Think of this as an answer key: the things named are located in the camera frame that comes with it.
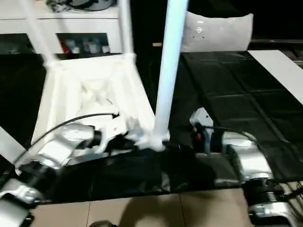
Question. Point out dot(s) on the small red bottle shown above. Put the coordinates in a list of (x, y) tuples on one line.
[(64, 47)]

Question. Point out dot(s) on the tall white jar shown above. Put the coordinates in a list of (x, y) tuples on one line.
[(92, 48)]

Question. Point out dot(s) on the black work mat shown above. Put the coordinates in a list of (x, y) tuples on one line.
[(236, 94)]

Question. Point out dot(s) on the white glass-door cabinet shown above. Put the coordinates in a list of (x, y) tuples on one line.
[(71, 23)]

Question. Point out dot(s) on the white flat sheet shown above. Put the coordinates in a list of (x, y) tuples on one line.
[(277, 71)]

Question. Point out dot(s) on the white plastic table leg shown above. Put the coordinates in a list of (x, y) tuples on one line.
[(170, 59), (39, 35), (9, 146), (125, 28)]

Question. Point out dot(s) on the small white cup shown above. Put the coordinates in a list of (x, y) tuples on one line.
[(76, 50), (105, 49)]

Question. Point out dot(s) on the small yellow label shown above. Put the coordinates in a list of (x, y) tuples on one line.
[(156, 44)]

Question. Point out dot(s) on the white plastic table top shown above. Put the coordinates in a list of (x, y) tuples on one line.
[(71, 94)]

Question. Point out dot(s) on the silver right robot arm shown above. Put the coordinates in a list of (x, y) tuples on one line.
[(253, 158)]

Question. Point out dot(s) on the grey printed cushion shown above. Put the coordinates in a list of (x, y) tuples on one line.
[(217, 33)]

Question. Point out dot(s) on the black work table leg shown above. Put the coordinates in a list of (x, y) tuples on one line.
[(294, 193)]

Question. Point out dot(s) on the black tall furniture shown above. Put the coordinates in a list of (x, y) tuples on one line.
[(146, 23)]

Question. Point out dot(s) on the dark crumpled cloth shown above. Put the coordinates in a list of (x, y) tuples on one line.
[(56, 5)]

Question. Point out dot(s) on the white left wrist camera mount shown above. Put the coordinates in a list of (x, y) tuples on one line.
[(111, 128)]

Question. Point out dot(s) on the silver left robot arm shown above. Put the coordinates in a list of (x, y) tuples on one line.
[(56, 146)]

